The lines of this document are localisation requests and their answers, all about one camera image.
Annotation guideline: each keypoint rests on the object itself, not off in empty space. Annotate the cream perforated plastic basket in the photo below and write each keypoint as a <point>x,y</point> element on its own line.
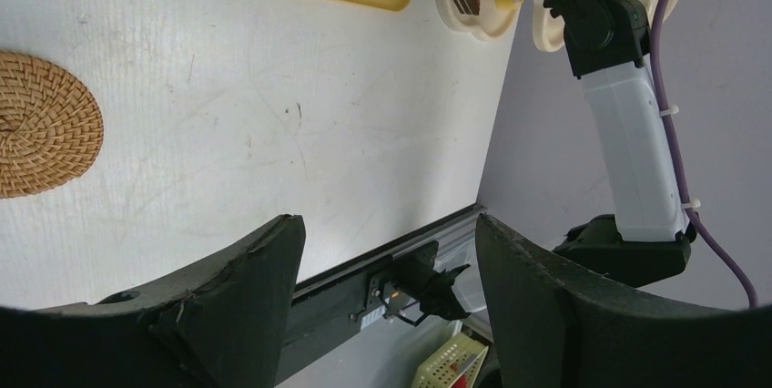
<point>456,364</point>

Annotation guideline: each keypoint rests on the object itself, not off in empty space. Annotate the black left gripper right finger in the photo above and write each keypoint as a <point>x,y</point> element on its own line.
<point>557,324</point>

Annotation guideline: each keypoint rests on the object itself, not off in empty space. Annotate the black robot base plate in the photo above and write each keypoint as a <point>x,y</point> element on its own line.
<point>427,275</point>

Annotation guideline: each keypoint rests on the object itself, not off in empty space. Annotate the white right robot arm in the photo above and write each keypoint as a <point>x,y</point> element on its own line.
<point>648,237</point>

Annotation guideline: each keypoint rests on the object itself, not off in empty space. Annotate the light woven round coaster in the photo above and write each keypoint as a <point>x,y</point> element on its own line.
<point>52,128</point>

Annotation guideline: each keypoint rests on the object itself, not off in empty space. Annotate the right white slotted cable duct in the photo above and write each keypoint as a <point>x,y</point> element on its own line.
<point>371,317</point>

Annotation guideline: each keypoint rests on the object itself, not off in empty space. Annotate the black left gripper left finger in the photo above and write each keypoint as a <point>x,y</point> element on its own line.
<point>218,322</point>

